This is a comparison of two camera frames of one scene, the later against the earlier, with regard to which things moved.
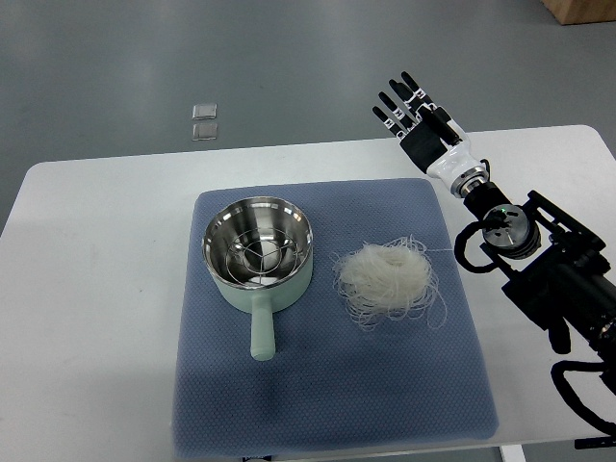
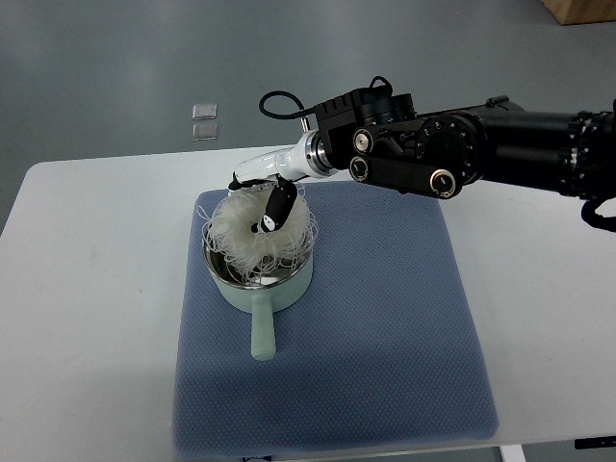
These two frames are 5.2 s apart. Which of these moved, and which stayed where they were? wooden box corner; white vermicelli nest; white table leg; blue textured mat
Moved: white vermicelli nest
Stayed: wooden box corner; white table leg; blue textured mat
